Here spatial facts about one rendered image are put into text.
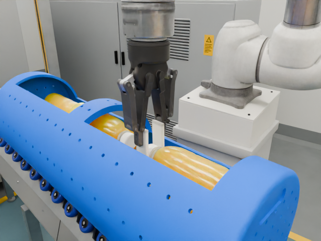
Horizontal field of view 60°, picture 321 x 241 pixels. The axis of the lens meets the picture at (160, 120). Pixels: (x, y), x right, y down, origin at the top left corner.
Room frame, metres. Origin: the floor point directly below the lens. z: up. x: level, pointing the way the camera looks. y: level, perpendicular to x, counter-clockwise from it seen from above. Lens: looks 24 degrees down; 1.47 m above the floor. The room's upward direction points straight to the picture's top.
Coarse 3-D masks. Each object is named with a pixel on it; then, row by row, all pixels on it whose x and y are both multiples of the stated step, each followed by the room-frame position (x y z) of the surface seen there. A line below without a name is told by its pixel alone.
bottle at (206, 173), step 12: (156, 156) 0.46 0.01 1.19; (168, 156) 0.44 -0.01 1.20; (180, 156) 0.43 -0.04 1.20; (192, 156) 0.43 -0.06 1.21; (180, 168) 0.41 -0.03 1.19; (192, 168) 0.40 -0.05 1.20; (204, 168) 0.39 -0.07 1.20; (216, 168) 0.39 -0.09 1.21; (192, 180) 0.38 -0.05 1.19; (204, 180) 0.37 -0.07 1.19; (216, 180) 0.37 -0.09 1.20
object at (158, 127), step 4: (152, 120) 0.53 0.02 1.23; (156, 120) 0.52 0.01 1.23; (152, 124) 0.52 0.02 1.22; (156, 124) 0.52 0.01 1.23; (160, 124) 0.51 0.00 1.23; (152, 128) 0.53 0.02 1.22; (156, 128) 0.52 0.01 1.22; (160, 128) 0.51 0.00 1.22; (152, 132) 0.53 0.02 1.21; (156, 132) 0.52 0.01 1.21; (160, 132) 0.51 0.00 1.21; (152, 136) 0.53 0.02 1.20; (156, 136) 0.52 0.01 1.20; (160, 136) 0.51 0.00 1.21; (156, 140) 0.52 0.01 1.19; (160, 140) 0.51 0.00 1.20; (156, 144) 0.52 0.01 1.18; (160, 144) 0.51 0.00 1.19
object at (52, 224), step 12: (0, 156) 0.93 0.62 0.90; (0, 168) 0.91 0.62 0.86; (12, 168) 0.85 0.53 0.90; (12, 180) 0.83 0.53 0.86; (24, 192) 0.75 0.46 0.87; (36, 204) 0.69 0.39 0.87; (36, 216) 0.67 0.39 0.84; (48, 216) 0.63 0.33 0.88; (48, 228) 0.62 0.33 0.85; (60, 228) 0.58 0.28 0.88; (60, 240) 0.57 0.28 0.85; (72, 240) 0.54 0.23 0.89
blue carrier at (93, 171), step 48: (0, 96) 0.83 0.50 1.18; (48, 144) 0.56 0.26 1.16; (96, 144) 0.48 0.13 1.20; (96, 192) 0.41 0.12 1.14; (144, 192) 0.36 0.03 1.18; (192, 192) 0.33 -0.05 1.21; (240, 192) 0.31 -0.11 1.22; (288, 192) 0.36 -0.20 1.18; (144, 240) 0.31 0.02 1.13; (192, 240) 0.28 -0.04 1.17; (240, 240) 0.26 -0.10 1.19
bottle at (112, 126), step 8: (80, 104) 0.69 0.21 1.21; (96, 120) 0.60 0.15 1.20; (104, 120) 0.59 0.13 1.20; (112, 120) 0.59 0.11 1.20; (120, 120) 0.60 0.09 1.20; (96, 128) 0.59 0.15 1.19; (104, 128) 0.57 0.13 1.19; (112, 128) 0.57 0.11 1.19; (120, 128) 0.57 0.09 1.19; (112, 136) 0.56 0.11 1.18; (120, 136) 0.55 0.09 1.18
